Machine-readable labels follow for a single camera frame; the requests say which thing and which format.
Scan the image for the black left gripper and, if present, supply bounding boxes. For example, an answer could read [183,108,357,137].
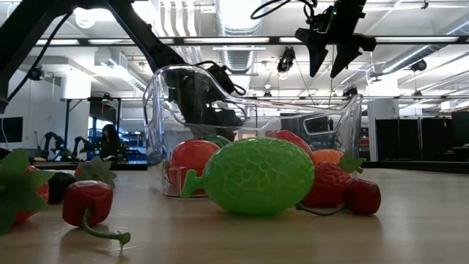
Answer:
[164,67,245,140]

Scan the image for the silver ceiling duct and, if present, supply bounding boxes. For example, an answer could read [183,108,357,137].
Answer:
[215,0,267,74]

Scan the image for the black background rig frame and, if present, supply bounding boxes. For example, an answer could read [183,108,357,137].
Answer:
[60,97,124,150]

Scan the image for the black overhead camera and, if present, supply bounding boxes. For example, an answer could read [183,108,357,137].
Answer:
[277,46,298,73]

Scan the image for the person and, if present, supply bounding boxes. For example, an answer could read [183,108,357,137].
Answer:
[98,123,128,163]

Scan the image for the black partition panels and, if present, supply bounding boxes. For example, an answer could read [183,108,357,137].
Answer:
[375,117,452,162]

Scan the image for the red toy tomato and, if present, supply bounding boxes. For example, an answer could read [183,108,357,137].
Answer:
[167,139,221,196]

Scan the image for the red toy strawberry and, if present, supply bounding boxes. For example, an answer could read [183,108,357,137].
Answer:
[73,155,118,190]
[302,150,366,209]
[0,148,56,235]

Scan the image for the clear plastic container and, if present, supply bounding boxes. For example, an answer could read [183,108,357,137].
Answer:
[141,65,363,198]

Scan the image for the white pillar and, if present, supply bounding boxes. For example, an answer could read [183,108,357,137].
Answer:
[367,99,400,162]

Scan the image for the light green toy melon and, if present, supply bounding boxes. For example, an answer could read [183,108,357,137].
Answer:
[179,137,316,216]

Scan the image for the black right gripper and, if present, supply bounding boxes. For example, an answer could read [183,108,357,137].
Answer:
[295,0,377,78]

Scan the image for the dark purple toy plum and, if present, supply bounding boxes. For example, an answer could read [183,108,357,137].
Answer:
[48,172,77,205]

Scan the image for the blue storage shelf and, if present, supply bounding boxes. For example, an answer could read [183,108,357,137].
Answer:
[87,126,147,164]

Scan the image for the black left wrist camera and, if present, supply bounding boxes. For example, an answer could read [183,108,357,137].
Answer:
[207,65,235,95]

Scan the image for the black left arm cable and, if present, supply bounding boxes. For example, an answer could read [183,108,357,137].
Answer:
[7,10,248,104]

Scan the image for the black wall monitor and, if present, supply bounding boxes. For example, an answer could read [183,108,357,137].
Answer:
[0,117,24,144]

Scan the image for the red toy apple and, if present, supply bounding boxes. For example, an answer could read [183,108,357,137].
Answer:
[266,129,314,158]

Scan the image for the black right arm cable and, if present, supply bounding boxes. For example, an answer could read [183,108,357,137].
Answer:
[250,0,318,21]

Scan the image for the orange toy orange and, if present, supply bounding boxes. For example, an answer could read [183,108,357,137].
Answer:
[311,148,345,166]

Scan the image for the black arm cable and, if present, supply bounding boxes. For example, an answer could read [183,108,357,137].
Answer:
[7,10,248,104]
[250,0,318,21]

